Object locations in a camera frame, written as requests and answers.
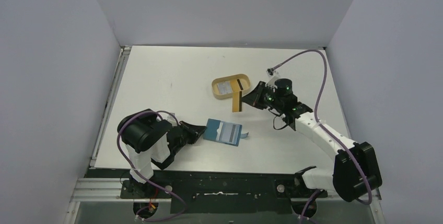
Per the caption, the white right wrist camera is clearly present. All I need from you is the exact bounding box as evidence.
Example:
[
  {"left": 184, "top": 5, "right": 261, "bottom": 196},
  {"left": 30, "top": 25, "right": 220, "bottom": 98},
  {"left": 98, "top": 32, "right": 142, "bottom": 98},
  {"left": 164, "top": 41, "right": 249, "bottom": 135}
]
[{"left": 266, "top": 68, "right": 280, "bottom": 83}]

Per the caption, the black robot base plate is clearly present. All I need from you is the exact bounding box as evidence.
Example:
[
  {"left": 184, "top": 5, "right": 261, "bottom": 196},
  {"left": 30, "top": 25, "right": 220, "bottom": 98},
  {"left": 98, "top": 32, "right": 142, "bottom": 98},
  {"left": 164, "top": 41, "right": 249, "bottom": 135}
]
[{"left": 85, "top": 169, "right": 314, "bottom": 215}]

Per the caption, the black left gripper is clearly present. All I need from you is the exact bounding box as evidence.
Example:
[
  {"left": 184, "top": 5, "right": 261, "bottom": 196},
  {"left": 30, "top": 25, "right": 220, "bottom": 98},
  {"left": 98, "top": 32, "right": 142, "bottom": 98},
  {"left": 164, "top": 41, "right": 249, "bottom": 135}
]
[{"left": 172, "top": 120, "right": 206, "bottom": 155}]

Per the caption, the teal leather card holder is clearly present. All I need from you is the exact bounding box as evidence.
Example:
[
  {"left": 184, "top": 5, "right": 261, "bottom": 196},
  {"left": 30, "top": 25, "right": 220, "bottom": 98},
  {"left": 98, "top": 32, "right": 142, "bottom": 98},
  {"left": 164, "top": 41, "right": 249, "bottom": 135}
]
[{"left": 203, "top": 119, "right": 249, "bottom": 146}]

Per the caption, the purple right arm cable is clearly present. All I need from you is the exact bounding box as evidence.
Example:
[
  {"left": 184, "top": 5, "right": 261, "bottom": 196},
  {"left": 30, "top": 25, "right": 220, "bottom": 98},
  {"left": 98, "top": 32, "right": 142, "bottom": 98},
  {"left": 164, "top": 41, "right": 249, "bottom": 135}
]
[{"left": 268, "top": 49, "right": 374, "bottom": 224}]

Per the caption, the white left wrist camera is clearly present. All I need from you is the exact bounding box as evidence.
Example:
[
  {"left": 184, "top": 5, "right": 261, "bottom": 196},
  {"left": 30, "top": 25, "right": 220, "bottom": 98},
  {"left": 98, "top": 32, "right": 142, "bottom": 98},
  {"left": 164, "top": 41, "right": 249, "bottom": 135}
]
[{"left": 167, "top": 113, "right": 178, "bottom": 124}]

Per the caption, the beige oval plastic tray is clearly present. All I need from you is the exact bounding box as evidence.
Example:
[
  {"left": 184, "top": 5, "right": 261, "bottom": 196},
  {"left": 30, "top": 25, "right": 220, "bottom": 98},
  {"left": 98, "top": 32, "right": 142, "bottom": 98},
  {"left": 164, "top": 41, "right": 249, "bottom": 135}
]
[{"left": 211, "top": 74, "right": 251, "bottom": 100}]

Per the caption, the grey VIP card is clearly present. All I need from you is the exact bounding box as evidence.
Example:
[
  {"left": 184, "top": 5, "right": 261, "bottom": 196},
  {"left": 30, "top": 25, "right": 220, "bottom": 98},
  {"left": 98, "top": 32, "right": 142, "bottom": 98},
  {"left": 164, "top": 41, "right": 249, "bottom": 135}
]
[{"left": 217, "top": 81, "right": 233, "bottom": 96}]

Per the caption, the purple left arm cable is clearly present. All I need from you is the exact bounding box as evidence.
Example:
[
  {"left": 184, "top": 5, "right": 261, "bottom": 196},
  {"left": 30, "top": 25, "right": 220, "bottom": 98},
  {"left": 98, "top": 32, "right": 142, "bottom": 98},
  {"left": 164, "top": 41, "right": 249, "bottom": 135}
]
[{"left": 116, "top": 110, "right": 188, "bottom": 223}]

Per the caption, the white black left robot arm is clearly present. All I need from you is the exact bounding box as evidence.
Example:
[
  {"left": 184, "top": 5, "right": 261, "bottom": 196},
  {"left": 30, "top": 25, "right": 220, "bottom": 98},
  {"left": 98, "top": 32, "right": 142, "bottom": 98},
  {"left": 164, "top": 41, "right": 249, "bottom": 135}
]
[{"left": 116, "top": 109, "right": 207, "bottom": 197}]

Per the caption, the aluminium frame rail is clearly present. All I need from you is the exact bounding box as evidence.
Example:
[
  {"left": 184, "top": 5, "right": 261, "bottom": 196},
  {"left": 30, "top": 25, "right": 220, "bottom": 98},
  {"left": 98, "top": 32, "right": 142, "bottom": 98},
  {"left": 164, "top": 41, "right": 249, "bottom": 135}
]
[{"left": 63, "top": 46, "right": 132, "bottom": 223}]

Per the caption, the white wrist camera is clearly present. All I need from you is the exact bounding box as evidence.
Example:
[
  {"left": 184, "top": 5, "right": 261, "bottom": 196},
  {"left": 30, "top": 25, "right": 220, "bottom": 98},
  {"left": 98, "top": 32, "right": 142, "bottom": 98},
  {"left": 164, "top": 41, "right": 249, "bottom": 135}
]
[
  {"left": 266, "top": 68, "right": 280, "bottom": 83},
  {"left": 167, "top": 113, "right": 178, "bottom": 124}
]

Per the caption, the gold card with black stripe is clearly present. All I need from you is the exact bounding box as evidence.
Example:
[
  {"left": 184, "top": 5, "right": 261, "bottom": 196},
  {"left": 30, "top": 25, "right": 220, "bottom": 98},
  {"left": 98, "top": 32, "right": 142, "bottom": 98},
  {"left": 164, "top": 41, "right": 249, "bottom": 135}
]
[{"left": 230, "top": 79, "right": 243, "bottom": 92}]

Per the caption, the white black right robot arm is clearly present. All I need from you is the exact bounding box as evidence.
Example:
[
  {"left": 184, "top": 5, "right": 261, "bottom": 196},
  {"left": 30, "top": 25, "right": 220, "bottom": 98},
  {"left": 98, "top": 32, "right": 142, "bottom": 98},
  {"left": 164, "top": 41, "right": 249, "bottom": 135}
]
[{"left": 241, "top": 78, "right": 382, "bottom": 202}]

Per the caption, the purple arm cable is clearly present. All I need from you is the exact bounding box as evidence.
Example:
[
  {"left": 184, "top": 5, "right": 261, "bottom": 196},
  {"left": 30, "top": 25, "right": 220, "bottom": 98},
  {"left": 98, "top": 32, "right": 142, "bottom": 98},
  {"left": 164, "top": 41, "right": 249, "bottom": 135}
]
[
  {"left": 268, "top": 49, "right": 374, "bottom": 224},
  {"left": 116, "top": 110, "right": 188, "bottom": 223}
]

